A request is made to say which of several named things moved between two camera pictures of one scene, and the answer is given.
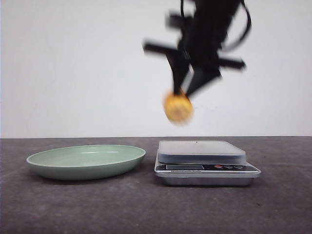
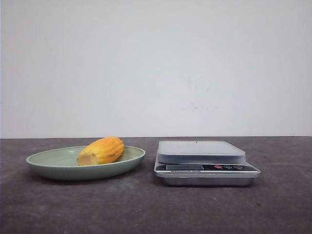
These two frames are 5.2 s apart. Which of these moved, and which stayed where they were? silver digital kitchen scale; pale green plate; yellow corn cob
Moved: yellow corn cob
Stayed: pale green plate; silver digital kitchen scale
